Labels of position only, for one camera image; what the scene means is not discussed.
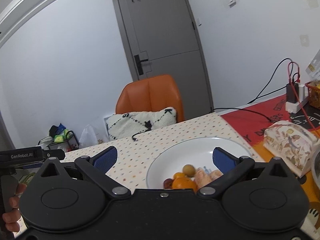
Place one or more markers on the white black patterned cushion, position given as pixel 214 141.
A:
pixel 120 126

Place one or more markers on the black door handle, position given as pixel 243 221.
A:
pixel 138 63

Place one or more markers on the large orange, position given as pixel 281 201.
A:
pixel 184 183

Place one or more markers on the person left hand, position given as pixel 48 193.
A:
pixel 11 218

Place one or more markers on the peeled pomelo segment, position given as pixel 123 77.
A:
pixel 212 176
pixel 201 178

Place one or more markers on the floral polka dot tablecloth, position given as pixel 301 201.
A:
pixel 135 157

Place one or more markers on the translucent plastic bag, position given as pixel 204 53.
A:
pixel 90 137

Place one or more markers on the yellow snack bag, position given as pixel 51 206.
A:
pixel 313 69

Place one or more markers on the black metal shelf rack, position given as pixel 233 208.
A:
pixel 60 138

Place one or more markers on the stainless steel bowl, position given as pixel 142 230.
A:
pixel 315 169

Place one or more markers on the white ceramic plate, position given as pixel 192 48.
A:
pixel 197 152

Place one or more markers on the black charger adapter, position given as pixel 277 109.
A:
pixel 291 91

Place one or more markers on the floral tissue box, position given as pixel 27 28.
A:
pixel 293 143

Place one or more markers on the white power strip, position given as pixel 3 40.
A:
pixel 294 108

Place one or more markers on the grey door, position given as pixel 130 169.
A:
pixel 165 32

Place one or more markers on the red plastic basket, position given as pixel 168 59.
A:
pixel 314 93

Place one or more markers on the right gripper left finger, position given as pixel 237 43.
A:
pixel 94 170

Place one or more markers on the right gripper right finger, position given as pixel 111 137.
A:
pixel 233 170

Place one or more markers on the red printed table mat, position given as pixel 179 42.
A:
pixel 251 121

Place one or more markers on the small orange tangerine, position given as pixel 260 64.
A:
pixel 178 175

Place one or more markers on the orange leather chair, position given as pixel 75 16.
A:
pixel 151 95

